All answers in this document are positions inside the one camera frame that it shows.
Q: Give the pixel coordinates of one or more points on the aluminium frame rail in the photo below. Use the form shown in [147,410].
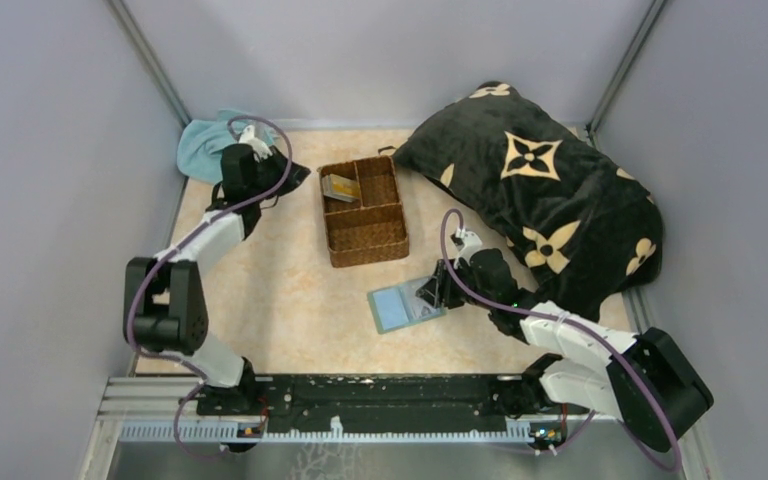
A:
[154,402]

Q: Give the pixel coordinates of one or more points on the light blue cloth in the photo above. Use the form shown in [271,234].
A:
[201,144]

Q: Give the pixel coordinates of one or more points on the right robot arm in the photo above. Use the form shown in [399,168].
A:
[643,380]

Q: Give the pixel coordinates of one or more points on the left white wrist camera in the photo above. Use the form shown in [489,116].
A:
[249,137]

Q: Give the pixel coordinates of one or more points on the brown woven divided basket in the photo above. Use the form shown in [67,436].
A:
[372,227]

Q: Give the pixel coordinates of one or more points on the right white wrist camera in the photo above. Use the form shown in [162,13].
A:
[467,243]

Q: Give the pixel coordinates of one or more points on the black floral pillow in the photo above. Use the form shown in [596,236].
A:
[581,224]

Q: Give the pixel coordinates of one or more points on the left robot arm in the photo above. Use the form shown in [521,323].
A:
[165,310]

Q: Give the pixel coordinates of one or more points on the green leather card holder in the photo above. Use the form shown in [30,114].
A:
[399,306]

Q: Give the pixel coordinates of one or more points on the gold card stack in basket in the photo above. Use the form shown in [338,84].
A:
[340,188]

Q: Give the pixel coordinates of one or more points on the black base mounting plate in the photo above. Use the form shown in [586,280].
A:
[379,404]

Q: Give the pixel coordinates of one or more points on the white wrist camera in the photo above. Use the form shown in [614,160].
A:
[249,137]
[467,243]

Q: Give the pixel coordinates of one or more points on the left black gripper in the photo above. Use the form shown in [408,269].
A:
[296,176]

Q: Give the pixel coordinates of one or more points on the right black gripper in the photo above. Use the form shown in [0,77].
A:
[433,289]

